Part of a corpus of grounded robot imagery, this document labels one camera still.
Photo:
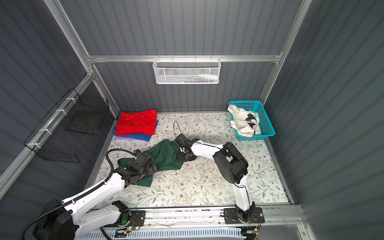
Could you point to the white wire mesh basket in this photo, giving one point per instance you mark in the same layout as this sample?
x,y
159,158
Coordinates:
x,y
182,72

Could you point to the red folded t-shirt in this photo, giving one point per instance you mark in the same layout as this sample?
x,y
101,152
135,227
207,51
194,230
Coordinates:
x,y
137,123

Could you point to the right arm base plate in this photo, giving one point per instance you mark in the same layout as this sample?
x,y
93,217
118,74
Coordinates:
x,y
237,216

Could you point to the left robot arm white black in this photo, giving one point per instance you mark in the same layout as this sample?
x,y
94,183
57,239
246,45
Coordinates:
x,y
74,217

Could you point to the black wire basket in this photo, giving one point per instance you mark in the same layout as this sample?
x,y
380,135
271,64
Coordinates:
x,y
65,136

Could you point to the lavender folded t-shirt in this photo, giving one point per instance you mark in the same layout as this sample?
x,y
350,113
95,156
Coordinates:
x,y
122,138

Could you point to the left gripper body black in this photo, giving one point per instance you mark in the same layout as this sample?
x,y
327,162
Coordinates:
x,y
151,170

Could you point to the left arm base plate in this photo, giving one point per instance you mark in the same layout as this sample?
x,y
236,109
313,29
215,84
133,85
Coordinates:
x,y
134,219

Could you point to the white vented cable tray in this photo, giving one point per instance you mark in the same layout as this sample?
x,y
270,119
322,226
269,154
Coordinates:
x,y
215,233

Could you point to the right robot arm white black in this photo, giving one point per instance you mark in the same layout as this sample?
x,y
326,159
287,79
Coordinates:
x,y
231,164

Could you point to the teal plastic laundry basket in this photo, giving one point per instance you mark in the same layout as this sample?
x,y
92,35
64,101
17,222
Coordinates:
x,y
267,129

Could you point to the aluminium mounting rail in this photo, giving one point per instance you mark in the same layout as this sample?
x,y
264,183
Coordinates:
x,y
210,216

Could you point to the white bottle in basket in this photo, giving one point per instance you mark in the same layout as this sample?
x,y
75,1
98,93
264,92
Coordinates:
x,y
209,77

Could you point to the white t-shirt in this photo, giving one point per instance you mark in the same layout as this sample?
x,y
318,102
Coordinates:
x,y
245,122

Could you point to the green t-shirt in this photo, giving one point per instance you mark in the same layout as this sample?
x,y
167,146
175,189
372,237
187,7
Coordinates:
x,y
165,156

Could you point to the blue folded t-shirt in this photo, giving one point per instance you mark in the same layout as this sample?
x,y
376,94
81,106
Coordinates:
x,y
134,136

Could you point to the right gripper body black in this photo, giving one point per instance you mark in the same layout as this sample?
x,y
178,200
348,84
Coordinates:
x,y
183,157

